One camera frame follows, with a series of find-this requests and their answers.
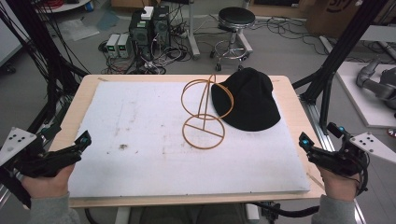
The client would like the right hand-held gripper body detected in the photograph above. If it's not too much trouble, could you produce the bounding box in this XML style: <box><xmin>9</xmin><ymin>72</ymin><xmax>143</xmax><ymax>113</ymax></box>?
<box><xmin>306</xmin><ymin>132</ymin><xmax>396</xmax><ymax>177</ymax></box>

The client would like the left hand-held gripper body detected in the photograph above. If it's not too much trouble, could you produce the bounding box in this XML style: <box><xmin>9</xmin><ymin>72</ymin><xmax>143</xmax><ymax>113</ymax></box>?
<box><xmin>0</xmin><ymin>126</ymin><xmax>83</xmax><ymax>179</ymax></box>

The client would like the black cap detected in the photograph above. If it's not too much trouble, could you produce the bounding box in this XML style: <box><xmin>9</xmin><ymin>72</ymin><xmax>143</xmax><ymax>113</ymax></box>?
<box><xmin>210</xmin><ymin>67</ymin><xmax>282</xmax><ymax>133</ymax></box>

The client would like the orange wire hat stand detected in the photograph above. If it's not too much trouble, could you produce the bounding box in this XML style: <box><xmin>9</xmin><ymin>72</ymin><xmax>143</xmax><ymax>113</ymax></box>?
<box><xmin>180</xmin><ymin>74</ymin><xmax>234</xmax><ymax>150</ymax></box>

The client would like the person's left hand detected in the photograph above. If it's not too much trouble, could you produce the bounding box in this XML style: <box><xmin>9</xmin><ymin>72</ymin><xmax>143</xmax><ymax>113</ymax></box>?
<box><xmin>21</xmin><ymin>162</ymin><xmax>76</xmax><ymax>200</ymax></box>

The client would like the person's right hand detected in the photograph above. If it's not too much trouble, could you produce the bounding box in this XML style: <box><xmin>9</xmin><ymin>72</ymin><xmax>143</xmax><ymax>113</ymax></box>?
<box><xmin>316</xmin><ymin>164</ymin><xmax>361</xmax><ymax>202</ymax></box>

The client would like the white platform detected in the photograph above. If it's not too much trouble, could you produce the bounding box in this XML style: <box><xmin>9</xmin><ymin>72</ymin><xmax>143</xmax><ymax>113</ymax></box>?
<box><xmin>335</xmin><ymin>61</ymin><xmax>396</xmax><ymax>129</ymax></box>

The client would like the wooden table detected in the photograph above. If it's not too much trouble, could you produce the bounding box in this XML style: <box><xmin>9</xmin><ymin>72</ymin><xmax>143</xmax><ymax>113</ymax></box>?
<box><xmin>49</xmin><ymin>74</ymin><xmax>326</xmax><ymax>209</ymax></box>

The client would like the white foam board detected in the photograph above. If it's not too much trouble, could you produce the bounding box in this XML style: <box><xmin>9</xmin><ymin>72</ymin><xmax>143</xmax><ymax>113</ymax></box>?
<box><xmin>68</xmin><ymin>81</ymin><xmax>311</xmax><ymax>199</ymax></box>

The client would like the white power supply unit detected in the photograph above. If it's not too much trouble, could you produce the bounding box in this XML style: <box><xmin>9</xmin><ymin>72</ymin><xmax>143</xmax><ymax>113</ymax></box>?
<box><xmin>106</xmin><ymin>33</ymin><xmax>120</xmax><ymax>59</ymax></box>
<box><xmin>117</xmin><ymin>33</ymin><xmax>132</xmax><ymax>59</ymax></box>

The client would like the clear plastic sheet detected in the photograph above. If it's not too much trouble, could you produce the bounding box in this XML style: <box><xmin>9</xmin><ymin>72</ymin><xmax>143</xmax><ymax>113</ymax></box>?
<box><xmin>58</xmin><ymin>18</ymin><xmax>101</xmax><ymax>42</ymax></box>

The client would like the cardboard box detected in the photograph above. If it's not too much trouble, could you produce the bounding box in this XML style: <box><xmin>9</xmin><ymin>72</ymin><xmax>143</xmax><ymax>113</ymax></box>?
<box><xmin>306</xmin><ymin>0</ymin><xmax>396</xmax><ymax>38</ymax></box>

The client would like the black computer tower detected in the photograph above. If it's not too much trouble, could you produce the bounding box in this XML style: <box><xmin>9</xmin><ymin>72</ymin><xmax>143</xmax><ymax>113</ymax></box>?
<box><xmin>152</xmin><ymin>5</ymin><xmax>172</xmax><ymax>48</ymax></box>
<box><xmin>128</xmin><ymin>10</ymin><xmax>155</xmax><ymax>61</ymax></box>

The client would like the black round stool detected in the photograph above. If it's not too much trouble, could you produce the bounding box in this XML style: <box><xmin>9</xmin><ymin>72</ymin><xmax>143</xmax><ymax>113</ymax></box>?
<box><xmin>209</xmin><ymin>7</ymin><xmax>257</xmax><ymax>72</ymax></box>

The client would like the small white box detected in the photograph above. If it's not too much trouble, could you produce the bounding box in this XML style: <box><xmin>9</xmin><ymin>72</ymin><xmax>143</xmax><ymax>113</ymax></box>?
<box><xmin>140</xmin><ymin>6</ymin><xmax>155</xmax><ymax>21</ymax></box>

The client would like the white metal stand leg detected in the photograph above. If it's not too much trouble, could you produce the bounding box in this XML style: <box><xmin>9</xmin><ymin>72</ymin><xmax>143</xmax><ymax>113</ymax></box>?
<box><xmin>186</xmin><ymin>0</ymin><xmax>202</xmax><ymax>61</ymax></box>

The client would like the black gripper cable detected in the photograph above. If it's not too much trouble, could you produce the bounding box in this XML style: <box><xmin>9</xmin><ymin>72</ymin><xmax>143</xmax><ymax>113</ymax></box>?
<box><xmin>357</xmin><ymin>152</ymin><xmax>372</xmax><ymax>196</ymax></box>

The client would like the thick black cable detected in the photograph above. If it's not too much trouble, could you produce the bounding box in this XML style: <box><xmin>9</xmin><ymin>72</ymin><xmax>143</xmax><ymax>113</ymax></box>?
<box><xmin>251</xmin><ymin>202</ymin><xmax>321</xmax><ymax>218</ymax></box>

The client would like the black metal frame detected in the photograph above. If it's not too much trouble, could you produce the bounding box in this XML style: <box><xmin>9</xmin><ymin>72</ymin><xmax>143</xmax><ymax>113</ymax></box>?
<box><xmin>0</xmin><ymin>0</ymin><xmax>92</xmax><ymax>134</ymax></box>
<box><xmin>292</xmin><ymin>0</ymin><xmax>390</xmax><ymax>135</ymax></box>

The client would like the tangle of floor cables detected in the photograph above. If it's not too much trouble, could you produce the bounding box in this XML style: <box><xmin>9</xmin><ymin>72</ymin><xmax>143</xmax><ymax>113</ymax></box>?
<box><xmin>98</xmin><ymin>38</ymin><xmax>191</xmax><ymax>75</ymax></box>

